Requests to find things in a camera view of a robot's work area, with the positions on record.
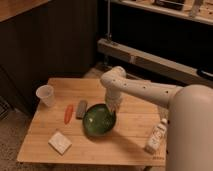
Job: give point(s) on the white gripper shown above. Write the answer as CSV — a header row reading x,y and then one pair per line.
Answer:
x,y
113,97

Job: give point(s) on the green ceramic bowl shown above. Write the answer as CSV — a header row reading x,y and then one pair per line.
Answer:
x,y
98,120

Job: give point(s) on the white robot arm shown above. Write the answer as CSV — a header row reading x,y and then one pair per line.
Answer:
x,y
189,145

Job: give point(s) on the grey rectangular block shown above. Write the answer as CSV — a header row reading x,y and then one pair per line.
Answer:
x,y
81,109

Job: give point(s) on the low wooden table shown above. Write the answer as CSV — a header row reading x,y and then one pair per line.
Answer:
x,y
124,145

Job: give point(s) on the orange carrot toy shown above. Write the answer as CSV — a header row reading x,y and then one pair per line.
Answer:
x,y
68,114

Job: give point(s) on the white plastic bottle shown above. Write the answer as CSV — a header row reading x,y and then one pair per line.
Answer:
x,y
156,136

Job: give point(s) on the long wooden beam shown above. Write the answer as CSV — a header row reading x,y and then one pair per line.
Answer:
x,y
151,62

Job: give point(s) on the translucent plastic cup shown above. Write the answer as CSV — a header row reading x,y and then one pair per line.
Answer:
x,y
46,94

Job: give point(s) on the metal pole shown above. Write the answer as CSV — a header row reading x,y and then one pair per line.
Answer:
x,y
108,35

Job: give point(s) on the wooden shelf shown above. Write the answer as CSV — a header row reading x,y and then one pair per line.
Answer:
x,y
204,14

